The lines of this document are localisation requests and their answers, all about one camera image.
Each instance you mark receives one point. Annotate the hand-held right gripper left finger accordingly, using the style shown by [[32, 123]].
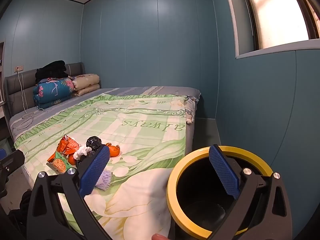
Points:
[[96, 166]]

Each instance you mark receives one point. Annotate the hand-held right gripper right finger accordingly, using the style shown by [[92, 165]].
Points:
[[223, 172]]

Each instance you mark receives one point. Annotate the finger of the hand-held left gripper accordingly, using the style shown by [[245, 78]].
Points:
[[13, 160]]

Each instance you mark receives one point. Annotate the white tissue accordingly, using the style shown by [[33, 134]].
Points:
[[82, 152]]

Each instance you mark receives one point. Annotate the large orange peel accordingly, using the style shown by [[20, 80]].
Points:
[[113, 151]]

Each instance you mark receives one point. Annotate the black plastic bag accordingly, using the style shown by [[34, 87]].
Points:
[[93, 142]]

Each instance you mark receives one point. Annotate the small orange peel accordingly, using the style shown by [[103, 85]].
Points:
[[71, 160]]

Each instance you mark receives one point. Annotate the black bin with yellow rim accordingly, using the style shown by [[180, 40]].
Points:
[[190, 177]]

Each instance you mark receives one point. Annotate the orange snack packet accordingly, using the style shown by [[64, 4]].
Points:
[[67, 145]]

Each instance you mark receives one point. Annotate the green instant noodle packet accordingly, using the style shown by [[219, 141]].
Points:
[[59, 164]]

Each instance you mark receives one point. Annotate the person's right hand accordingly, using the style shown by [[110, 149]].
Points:
[[158, 237]]

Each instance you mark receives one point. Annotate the green floral bedspread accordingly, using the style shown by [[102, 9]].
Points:
[[140, 140]]

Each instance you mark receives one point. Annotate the grey padded headboard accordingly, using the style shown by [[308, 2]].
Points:
[[15, 92]]

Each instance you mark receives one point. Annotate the cartoon printed cloth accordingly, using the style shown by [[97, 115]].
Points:
[[191, 112]]

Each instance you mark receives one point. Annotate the blue floral folded quilt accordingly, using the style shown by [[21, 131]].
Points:
[[52, 90]]

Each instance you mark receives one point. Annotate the beige folded quilt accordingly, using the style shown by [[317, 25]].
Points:
[[86, 82]]

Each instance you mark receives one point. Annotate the black clothing pile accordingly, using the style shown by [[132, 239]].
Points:
[[52, 71]]

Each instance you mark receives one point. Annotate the bed with green floral sheet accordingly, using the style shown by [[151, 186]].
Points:
[[160, 90]]

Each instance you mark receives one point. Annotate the window with frosted glass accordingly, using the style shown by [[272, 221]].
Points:
[[280, 17]]

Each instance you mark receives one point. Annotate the wall power outlet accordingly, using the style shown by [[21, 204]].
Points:
[[19, 68]]

